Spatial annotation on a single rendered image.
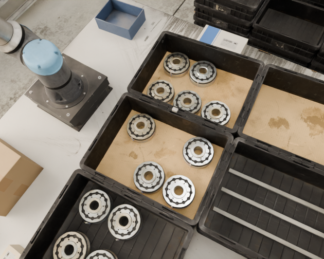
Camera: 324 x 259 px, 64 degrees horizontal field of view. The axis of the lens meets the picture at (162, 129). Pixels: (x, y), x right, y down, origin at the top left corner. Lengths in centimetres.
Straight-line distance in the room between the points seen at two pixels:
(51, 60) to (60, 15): 184
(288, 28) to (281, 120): 102
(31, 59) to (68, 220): 54
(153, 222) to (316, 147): 59
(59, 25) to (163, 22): 145
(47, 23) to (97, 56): 147
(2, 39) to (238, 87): 83
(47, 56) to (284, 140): 85
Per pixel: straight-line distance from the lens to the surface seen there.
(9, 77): 254
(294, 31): 193
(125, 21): 146
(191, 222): 75
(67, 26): 265
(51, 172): 114
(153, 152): 90
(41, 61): 97
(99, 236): 89
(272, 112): 100
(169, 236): 85
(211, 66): 104
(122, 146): 93
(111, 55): 133
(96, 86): 112
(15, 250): 109
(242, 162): 91
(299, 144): 98
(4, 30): 102
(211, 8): 181
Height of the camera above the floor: 168
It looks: 66 degrees down
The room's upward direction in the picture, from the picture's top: 12 degrees counter-clockwise
